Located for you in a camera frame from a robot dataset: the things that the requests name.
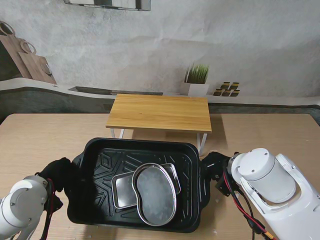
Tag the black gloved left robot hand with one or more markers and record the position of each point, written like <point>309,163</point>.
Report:
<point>61,172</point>

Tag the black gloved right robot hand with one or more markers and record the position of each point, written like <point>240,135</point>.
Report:
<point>216,165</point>

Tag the large black baking tray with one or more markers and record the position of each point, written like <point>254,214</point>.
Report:
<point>112,160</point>

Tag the rectangular steel tray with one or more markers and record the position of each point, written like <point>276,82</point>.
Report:
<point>122,190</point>

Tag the kidney-shaped steel dish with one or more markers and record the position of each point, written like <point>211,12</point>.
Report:
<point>156,195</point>

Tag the wooden shelf with white legs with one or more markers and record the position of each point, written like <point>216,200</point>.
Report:
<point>160,112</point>

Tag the yellow black spice jar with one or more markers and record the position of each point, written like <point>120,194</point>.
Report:
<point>235,93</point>
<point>218,92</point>
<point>226,93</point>
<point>235,86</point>
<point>225,85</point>

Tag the potted grass plant white pot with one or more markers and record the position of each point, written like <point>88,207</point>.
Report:
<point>196,80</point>

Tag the brown wooden cutting board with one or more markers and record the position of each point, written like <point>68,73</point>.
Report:
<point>35,67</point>

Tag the dark wooden cutting board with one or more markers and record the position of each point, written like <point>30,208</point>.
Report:
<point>11,55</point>

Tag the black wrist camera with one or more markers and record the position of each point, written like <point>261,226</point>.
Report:
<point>53,202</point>
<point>223,186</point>

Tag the hanging wall shelf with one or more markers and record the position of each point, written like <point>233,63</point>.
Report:
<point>107,3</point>

